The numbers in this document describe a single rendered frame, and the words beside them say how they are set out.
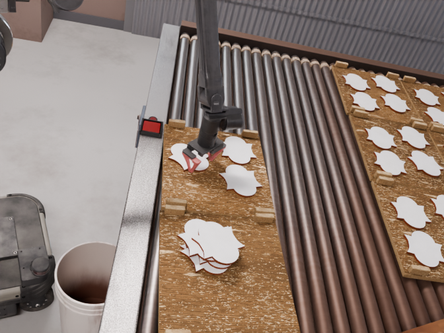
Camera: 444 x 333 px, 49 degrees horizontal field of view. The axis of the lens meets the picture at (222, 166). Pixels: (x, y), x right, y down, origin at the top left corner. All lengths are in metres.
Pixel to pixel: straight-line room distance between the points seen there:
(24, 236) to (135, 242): 0.97
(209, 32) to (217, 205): 0.50
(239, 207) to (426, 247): 0.60
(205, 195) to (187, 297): 0.37
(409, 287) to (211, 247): 0.61
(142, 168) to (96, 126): 1.67
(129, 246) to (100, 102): 2.18
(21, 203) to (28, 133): 0.85
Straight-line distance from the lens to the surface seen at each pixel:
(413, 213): 1.75
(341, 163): 1.86
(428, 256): 1.64
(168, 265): 1.29
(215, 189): 1.52
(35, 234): 2.26
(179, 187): 1.49
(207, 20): 1.41
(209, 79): 1.41
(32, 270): 2.06
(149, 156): 1.61
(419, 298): 1.54
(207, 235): 1.31
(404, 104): 2.37
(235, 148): 1.68
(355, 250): 1.55
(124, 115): 3.33
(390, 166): 1.91
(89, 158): 2.97
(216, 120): 1.44
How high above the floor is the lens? 1.96
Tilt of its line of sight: 39 degrees down
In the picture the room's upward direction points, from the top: 16 degrees clockwise
